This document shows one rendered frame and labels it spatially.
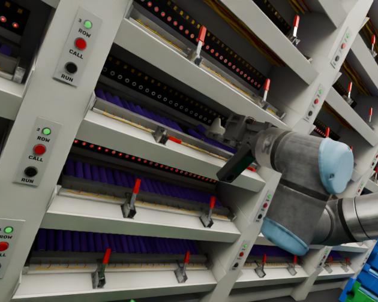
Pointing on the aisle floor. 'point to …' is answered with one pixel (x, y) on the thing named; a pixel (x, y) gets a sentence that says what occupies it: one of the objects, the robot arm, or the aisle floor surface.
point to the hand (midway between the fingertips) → (209, 136)
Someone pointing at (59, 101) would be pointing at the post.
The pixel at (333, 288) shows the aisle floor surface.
